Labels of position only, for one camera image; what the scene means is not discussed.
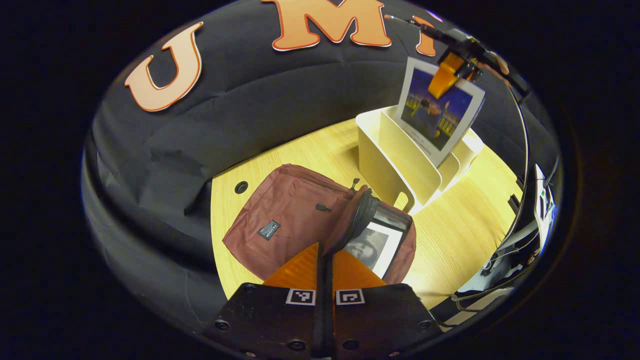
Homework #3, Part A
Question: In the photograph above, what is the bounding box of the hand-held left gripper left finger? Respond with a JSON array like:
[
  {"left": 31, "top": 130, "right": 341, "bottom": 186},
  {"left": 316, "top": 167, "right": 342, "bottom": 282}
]
[{"left": 202, "top": 242, "right": 326, "bottom": 359}]

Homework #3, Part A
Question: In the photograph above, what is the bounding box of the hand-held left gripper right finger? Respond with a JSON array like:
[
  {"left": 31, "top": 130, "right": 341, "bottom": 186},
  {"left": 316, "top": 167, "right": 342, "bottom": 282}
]
[{"left": 325, "top": 248, "right": 444, "bottom": 359}]

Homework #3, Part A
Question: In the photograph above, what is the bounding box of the book with blue picture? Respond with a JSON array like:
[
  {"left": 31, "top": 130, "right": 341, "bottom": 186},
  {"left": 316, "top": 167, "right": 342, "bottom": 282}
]
[{"left": 393, "top": 56, "right": 486, "bottom": 168}]

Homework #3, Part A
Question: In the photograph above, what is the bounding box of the book with grey picture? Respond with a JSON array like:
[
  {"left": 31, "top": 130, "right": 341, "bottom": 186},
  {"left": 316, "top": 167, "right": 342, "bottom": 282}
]
[{"left": 342, "top": 221, "right": 403, "bottom": 279}]

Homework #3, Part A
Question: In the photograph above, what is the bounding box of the white bookshelf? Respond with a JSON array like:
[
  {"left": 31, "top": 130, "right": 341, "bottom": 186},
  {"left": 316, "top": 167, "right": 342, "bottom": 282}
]
[{"left": 355, "top": 106, "right": 485, "bottom": 215}]

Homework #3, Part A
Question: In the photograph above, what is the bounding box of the maroon schoolbag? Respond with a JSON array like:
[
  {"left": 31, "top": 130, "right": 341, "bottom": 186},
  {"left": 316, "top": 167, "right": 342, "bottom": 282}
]
[{"left": 222, "top": 163, "right": 417, "bottom": 287}]

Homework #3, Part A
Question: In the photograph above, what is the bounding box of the white device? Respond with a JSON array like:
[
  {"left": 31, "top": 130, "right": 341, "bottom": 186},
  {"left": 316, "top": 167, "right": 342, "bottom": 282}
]
[{"left": 532, "top": 164, "right": 557, "bottom": 241}]

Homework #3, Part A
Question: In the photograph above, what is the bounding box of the dark cable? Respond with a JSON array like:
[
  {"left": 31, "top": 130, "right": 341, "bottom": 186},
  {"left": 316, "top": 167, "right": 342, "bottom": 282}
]
[{"left": 482, "top": 227, "right": 543, "bottom": 273}]

